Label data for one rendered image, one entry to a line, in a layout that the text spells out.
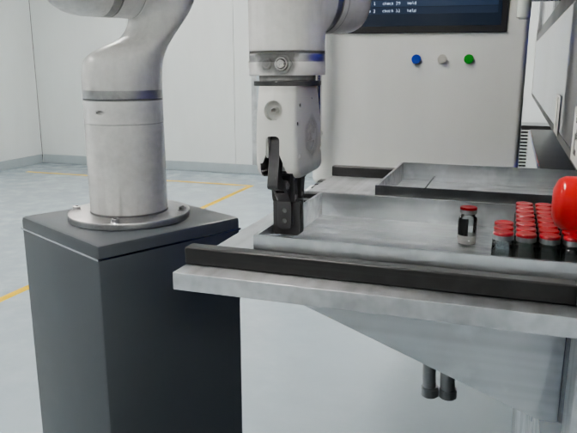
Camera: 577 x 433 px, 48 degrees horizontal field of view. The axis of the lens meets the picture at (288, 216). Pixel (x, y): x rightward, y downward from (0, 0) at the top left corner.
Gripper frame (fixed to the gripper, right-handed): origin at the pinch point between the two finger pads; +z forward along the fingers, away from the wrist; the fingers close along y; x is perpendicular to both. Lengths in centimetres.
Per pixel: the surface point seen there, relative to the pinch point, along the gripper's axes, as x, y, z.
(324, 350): 39, 158, 91
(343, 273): -8.7, -8.1, 3.7
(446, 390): -12, 100, 71
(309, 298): -5.9, -10.9, 5.7
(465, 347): -20.8, -2.4, 12.5
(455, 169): -15, 54, 2
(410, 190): -10.2, 28.0, 1.3
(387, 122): 4, 88, -4
